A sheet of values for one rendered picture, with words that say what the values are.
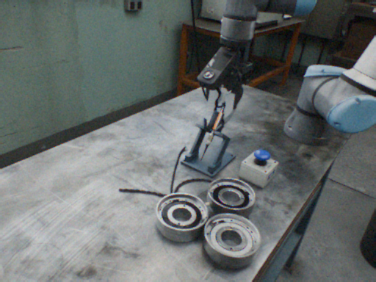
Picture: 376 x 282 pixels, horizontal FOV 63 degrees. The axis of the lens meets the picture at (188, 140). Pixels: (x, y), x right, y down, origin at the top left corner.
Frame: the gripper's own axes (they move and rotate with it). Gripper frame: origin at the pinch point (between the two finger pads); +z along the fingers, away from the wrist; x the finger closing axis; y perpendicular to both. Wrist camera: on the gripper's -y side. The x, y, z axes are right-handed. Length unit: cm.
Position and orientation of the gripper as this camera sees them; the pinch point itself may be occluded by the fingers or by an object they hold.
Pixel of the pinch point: (219, 117)
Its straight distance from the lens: 80.6
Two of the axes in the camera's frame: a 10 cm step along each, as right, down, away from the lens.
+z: -0.9, 8.5, 5.1
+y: 5.7, -3.8, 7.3
